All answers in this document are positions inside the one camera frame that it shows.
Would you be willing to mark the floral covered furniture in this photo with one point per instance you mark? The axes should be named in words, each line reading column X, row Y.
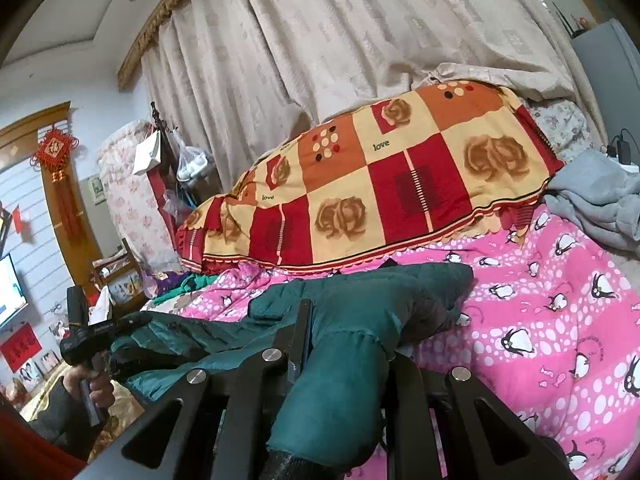
column 132, row 204

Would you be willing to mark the red chinese knot ornament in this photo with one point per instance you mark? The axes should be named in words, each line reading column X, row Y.
column 53, row 154

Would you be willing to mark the beige patterned curtain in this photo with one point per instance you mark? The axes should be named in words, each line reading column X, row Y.
column 238, row 77

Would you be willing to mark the white plastic bag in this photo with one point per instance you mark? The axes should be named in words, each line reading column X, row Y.
column 192, row 161

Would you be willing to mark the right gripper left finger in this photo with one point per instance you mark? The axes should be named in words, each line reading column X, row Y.
column 212, row 426

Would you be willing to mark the green purple clothes pile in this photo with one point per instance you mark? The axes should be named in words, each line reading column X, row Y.
column 160, row 287

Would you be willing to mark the wooden chair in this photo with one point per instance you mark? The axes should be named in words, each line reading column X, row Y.
column 120, row 275

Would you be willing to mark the red cream rose blanket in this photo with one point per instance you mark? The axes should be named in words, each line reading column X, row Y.
column 459, row 158

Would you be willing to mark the grey cabinet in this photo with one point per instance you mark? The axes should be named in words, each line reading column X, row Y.
column 611, row 62

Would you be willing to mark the teal quilted puffer jacket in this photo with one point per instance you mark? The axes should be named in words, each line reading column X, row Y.
column 332, row 416

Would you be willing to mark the pink penguin quilt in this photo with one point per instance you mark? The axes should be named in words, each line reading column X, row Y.
column 551, row 325

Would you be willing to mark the grey clothing pile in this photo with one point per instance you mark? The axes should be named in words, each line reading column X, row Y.
column 600, row 197

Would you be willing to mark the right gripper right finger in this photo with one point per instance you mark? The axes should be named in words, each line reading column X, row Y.
column 451, row 426

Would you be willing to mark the person's left hand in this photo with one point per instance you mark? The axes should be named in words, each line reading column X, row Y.
column 100, row 386

